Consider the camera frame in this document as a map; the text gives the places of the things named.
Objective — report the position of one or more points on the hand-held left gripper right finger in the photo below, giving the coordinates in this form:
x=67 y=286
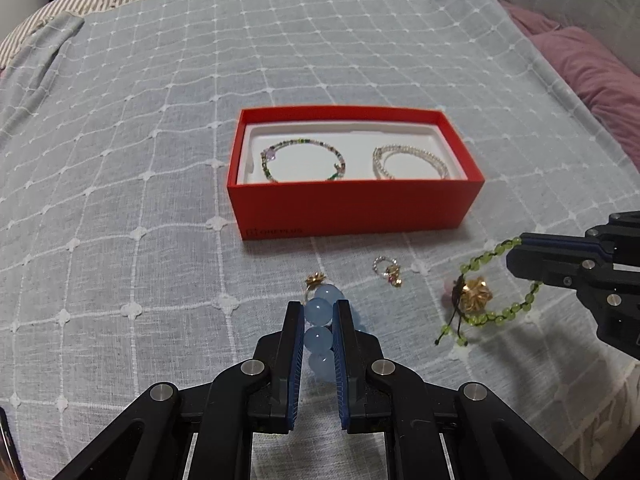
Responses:
x=342 y=355

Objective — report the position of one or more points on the pink pillow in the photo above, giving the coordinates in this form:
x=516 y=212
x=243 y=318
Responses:
x=595 y=70

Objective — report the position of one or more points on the red cardboard box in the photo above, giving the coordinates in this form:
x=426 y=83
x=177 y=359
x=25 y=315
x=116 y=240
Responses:
x=350 y=207

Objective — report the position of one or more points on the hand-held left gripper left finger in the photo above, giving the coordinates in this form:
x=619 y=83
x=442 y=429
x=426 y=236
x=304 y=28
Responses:
x=296 y=355

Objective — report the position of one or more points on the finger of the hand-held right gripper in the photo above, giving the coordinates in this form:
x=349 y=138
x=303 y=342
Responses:
x=545 y=264
x=555 y=243

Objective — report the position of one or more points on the grey checked blanket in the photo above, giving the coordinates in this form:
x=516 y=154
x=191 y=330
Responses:
x=150 y=210

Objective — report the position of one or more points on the dark device edge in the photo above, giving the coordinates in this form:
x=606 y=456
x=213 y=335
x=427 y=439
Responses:
x=7 y=447

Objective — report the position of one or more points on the striped bedsheet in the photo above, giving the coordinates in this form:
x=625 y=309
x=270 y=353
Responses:
x=75 y=2

